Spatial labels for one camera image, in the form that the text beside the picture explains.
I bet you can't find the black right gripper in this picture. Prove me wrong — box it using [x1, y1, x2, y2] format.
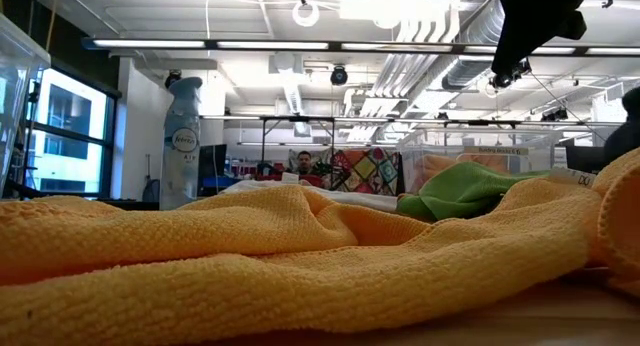
[482, 0, 590, 77]

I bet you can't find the green microfiber towel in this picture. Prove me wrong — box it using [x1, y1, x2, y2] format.
[396, 160, 554, 223]

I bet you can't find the clear plastic bin with label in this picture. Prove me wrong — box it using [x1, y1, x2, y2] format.
[398, 127, 564, 195]

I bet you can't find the black computer monitor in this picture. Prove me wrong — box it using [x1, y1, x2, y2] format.
[197, 143, 228, 197]
[564, 145, 609, 175]

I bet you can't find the colourful patchwork quilt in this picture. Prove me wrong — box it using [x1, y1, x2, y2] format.
[327, 146, 403, 196]

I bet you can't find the white canvas tote bag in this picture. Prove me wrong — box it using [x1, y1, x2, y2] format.
[219, 171, 401, 213]

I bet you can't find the person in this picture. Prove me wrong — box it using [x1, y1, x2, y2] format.
[294, 150, 315, 176]

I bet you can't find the blue air freshener spray bottle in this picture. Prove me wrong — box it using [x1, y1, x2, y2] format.
[158, 76, 204, 211]

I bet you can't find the long linear ceiling light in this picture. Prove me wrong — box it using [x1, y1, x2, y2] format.
[82, 37, 640, 58]

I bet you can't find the large black-framed window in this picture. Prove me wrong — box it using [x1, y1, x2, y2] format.
[24, 65, 120, 200]

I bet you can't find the black tripod stand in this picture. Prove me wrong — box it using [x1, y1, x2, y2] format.
[27, 75, 41, 197]

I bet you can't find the silver ceiling air duct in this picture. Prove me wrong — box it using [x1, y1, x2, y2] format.
[441, 0, 506, 91]

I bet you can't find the white ring ceiling lamp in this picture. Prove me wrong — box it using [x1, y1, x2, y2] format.
[291, 0, 321, 29]

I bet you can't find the black aluminium table frame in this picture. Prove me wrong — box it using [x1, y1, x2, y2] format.
[97, 199, 162, 212]

